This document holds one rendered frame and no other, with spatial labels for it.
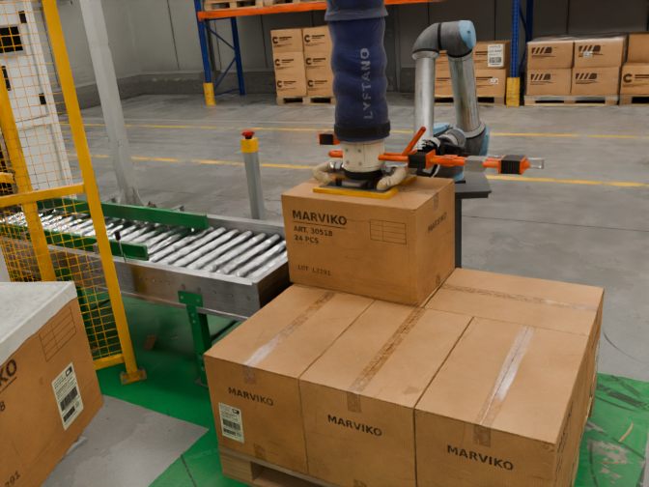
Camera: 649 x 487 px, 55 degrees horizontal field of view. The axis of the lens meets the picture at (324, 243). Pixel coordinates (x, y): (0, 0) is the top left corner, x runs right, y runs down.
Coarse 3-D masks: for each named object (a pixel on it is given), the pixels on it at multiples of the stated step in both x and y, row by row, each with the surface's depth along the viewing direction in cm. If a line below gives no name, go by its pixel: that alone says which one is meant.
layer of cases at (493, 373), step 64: (256, 320) 243; (320, 320) 239; (384, 320) 235; (448, 320) 231; (512, 320) 227; (576, 320) 223; (256, 384) 214; (320, 384) 200; (384, 384) 197; (448, 384) 194; (512, 384) 191; (576, 384) 193; (256, 448) 227; (320, 448) 210; (384, 448) 196; (448, 448) 183; (512, 448) 172; (576, 448) 217
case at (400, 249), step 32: (288, 192) 259; (416, 192) 245; (448, 192) 254; (288, 224) 261; (320, 224) 252; (352, 224) 244; (384, 224) 237; (416, 224) 230; (448, 224) 259; (288, 256) 267; (320, 256) 258; (352, 256) 250; (384, 256) 242; (416, 256) 234; (448, 256) 264; (352, 288) 256; (384, 288) 247; (416, 288) 239
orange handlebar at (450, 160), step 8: (336, 152) 259; (392, 160) 246; (400, 160) 244; (432, 160) 237; (440, 160) 236; (448, 160) 234; (456, 160) 233; (464, 160) 231; (488, 160) 230; (496, 160) 229
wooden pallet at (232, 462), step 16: (592, 400) 254; (224, 448) 236; (224, 464) 239; (240, 464) 234; (256, 464) 235; (272, 464) 225; (576, 464) 222; (240, 480) 238; (256, 480) 235; (272, 480) 235; (288, 480) 234; (304, 480) 233; (320, 480) 216
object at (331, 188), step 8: (320, 184) 260; (328, 184) 257; (336, 184) 253; (368, 184) 246; (320, 192) 255; (328, 192) 252; (336, 192) 250; (344, 192) 249; (352, 192) 247; (360, 192) 245; (368, 192) 244; (376, 192) 243; (384, 192) 242; (392, 192) 243
